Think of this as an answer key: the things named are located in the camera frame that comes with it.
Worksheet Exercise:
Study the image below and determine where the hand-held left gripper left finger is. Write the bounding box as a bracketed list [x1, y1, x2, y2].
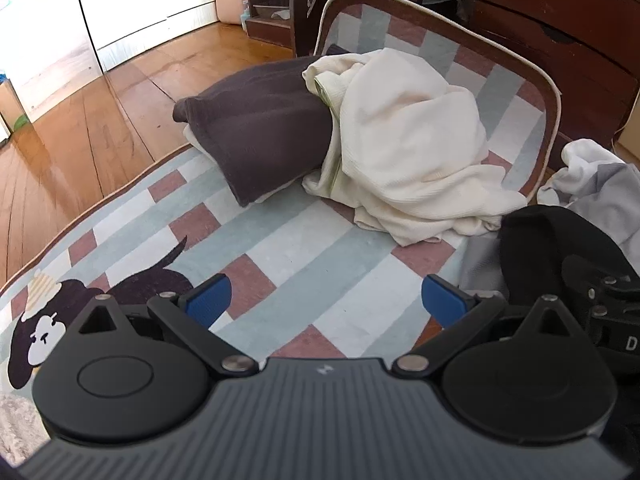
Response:
[75, 274, 260, 380]

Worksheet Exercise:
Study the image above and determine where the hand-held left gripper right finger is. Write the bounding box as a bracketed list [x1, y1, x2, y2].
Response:
[392, 275, 576, 378]

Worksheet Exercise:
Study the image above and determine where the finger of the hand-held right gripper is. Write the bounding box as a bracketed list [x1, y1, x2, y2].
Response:
[564, 255, 640, 319]

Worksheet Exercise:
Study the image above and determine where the cream waffle-knit shirt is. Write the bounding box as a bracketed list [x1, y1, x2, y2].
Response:
[301, 48, 529, 247]

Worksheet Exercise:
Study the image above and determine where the white and grey garment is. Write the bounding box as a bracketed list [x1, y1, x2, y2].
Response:
[537, 139, 640, 253]

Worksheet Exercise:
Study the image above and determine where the checked rug with dog print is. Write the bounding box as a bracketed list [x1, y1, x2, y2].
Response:
[0, 0, 561, 466]

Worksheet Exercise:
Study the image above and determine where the dark grey white-lined garment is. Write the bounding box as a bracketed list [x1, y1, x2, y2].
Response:
[172, 54, 335, 208]

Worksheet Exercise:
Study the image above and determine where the dark wooden dresser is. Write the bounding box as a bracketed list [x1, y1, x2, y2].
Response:
[470, 0, 640, 148]

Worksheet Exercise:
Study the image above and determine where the cardboard box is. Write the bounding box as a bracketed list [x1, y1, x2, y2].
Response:
[0, 77, 26, 133]

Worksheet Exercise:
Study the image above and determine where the dark wooden chair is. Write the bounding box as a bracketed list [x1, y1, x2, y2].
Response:
[288, 0, 426, 58]

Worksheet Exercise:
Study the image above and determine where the white cabinet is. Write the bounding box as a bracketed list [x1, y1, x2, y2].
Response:
[72, 0, 251, 73]

